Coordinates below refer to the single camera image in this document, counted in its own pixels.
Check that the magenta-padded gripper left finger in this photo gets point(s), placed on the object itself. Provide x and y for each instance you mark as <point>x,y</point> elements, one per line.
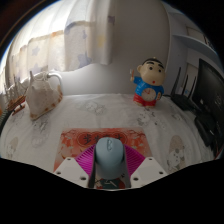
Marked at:
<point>86,160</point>

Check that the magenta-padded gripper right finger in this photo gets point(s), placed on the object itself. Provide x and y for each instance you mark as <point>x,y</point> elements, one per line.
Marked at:
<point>135,161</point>

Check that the light blue computer mouse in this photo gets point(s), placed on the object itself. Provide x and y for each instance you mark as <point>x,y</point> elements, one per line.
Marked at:
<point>110,158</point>

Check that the red printed mouse pad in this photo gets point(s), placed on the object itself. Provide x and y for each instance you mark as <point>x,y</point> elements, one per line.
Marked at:
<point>71,141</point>

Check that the white printed tablecloth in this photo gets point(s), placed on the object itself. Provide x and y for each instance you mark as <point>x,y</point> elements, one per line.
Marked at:
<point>113,111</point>

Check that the cartoon boy figurine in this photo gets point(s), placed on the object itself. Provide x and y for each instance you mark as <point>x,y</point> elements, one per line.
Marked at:
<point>149,86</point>

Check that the large white conch shell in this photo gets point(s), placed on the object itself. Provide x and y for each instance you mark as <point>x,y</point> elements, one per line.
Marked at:
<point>41,96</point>

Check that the black router with antennas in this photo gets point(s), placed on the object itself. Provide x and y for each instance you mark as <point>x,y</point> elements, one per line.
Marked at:
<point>185,100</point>

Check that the black monitor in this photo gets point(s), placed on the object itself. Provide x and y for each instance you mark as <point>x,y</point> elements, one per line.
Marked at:
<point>211,90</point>

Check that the white star-print curtain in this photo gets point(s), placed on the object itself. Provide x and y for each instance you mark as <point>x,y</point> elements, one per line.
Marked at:
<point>66,36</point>

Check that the white wall shelf unit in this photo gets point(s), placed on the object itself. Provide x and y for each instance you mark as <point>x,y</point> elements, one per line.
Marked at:
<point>196,40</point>

